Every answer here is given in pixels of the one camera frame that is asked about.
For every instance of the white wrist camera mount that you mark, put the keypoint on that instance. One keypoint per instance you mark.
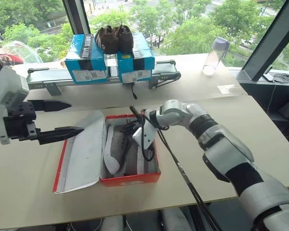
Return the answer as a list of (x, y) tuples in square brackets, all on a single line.
[(7, 93), (145, 136)]

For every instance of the wide black window frame post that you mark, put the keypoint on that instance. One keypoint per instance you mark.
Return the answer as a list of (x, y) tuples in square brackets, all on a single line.
[(267, 41)]

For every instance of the blue shoebox with yellow sticker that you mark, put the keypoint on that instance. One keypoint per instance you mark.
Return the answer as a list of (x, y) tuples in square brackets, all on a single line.
[(136, 60)]

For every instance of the blue shoebox with black band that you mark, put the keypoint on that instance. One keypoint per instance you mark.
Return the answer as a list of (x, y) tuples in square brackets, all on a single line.
[(85, 59)]

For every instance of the grey rounded shape under table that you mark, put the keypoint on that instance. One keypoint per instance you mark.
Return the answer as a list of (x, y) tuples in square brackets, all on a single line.
[(113, 222), (175, 219)]

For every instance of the transparent umbrella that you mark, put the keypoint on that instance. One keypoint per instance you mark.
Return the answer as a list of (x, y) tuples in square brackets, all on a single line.
[(20, 51)]

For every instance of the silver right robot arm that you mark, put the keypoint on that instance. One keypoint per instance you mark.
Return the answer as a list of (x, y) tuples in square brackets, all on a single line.
[(226, 154)]

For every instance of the clear bottle with purple lid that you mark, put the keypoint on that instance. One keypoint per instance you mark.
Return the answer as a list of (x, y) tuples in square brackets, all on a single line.
[(215, 56)]

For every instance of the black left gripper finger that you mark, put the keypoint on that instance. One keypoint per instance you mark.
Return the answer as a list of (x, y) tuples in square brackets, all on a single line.
[(51, 106), (57, 135)]

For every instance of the brown shoe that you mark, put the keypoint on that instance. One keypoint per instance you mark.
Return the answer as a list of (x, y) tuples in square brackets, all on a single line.
[(125, 38), (106, 41)]

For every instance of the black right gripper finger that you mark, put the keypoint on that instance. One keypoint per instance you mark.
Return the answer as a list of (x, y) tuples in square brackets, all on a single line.
[(128, 127)]

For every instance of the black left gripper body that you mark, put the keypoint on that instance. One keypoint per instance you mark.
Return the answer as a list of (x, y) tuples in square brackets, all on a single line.
[(17, 120)]

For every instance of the red shoebox with hinged lid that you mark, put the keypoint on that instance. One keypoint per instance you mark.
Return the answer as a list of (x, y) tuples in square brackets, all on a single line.
[(84, 154)]

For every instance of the grey shoe with white sole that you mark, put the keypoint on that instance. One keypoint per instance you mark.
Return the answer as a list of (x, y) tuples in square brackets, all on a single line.
[(113, 149), (135, 161)]

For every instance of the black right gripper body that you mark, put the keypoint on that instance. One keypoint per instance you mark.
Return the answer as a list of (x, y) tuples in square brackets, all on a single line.
[(138, 116)]

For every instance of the grey conveyor belt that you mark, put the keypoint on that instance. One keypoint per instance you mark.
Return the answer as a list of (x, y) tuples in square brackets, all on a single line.
[(50, 77)]

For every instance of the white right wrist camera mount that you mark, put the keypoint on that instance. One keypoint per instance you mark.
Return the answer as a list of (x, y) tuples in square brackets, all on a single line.
[(145, 136)]

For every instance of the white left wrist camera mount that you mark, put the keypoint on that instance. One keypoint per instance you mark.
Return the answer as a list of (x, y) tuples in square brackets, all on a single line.
[(7, 93)]

